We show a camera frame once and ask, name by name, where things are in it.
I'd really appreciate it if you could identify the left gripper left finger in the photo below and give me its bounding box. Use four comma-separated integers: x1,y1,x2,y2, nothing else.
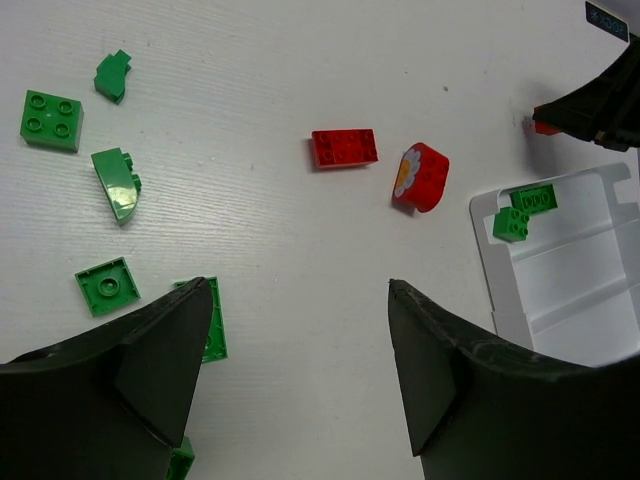
1,277,213,479

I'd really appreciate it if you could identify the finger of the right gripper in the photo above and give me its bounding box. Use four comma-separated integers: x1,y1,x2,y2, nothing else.
532,37,639,152

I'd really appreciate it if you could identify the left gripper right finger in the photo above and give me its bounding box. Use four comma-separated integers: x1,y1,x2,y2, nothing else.
388,279,639,479

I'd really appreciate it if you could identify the small red lego brick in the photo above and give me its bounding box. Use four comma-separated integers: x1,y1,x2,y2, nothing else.
522,116,561,136

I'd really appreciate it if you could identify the green 2x3 lego plate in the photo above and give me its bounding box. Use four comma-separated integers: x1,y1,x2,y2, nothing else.
510,184,558,216

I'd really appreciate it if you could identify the small green lego brick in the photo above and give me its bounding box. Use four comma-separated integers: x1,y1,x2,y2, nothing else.
493,206,530,243

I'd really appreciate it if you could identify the red flower lego brick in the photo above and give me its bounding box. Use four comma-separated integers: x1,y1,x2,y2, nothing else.
392,142,450,213

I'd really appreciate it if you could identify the red 2x4 lego brick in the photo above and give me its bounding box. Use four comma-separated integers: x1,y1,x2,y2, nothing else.
311,129,379,170

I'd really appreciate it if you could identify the green 2x2 lego front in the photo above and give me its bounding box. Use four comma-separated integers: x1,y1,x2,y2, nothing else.
166,436,195,480

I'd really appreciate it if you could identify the right table label sticker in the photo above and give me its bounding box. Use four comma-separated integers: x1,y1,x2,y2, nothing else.
585,1,629,42

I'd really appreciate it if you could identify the green upside-down long lego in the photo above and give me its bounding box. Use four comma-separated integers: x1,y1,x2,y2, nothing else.
202,277,228,364

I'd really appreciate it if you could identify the green upside-down square lego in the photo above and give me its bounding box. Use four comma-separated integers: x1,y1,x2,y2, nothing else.
75,257,140,317

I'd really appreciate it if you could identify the white sorting tray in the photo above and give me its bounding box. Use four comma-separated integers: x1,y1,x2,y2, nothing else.
470,163,639,367

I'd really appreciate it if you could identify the green curved lego piece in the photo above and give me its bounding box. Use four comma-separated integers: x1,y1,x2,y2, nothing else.
91,148,142,226

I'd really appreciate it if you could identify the green 2x2 lego brick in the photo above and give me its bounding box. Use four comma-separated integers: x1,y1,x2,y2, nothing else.
20,90,84,153

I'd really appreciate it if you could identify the small green lego piece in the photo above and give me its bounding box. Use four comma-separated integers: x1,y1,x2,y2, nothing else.
94,50,131,104

